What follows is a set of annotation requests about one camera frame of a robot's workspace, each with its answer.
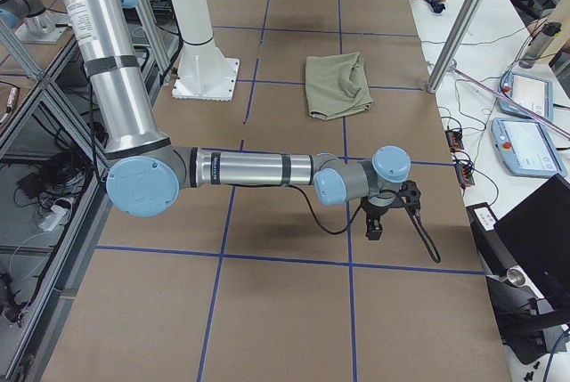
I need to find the grey water bottle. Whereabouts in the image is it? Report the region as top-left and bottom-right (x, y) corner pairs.
(518, 20), (561, 69)

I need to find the far teach pendant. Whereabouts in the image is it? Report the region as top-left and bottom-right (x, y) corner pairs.
(499, 72), (553, 121)

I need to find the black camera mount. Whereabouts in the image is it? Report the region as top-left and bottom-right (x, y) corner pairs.
(398, 180), (421, 216)

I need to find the orange terminal block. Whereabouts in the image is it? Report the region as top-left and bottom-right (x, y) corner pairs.
(444, 129), (464, 152)
(454, 159), (475, 190)

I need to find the near teach pendant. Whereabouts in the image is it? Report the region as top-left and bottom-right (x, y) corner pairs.
(491, 118), (567, 179)

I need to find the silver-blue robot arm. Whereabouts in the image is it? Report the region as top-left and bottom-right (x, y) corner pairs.
(62, 0), (411, 240)

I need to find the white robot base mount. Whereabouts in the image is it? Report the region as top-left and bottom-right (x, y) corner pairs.
(171, 0), (240, 102)

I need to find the near orange terminal block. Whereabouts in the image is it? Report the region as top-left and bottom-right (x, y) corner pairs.
(454, 159), (475, 190)

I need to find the aluminium truss frame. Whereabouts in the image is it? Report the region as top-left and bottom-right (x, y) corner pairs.
(1, 0), (170, 381)

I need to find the aluminium frame post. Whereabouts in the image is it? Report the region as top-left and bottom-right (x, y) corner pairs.
(427, 0), (483, 93)

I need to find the right black braided cable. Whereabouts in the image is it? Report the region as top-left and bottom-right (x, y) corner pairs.
(231, 181), (442, 265)

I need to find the teach pendant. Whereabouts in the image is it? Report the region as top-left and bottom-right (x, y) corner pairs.
(499, 72), (553, 121)
(491, 118), (567, 179)

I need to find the folded dark blue umbrella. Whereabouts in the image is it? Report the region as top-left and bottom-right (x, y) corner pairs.
(424, 0), (445, 14)

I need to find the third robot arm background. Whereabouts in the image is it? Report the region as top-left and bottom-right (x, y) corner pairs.
(1, 0), (68, 45)

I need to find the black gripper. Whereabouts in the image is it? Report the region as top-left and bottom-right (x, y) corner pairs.
(360, 192), (399, 240)

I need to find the green long-sleeve shirt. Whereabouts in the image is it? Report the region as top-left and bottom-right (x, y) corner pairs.
(305, 52), (373, 120)

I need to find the far orange terminal block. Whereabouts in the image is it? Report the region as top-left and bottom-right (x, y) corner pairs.
(444, 129), (464, 152)

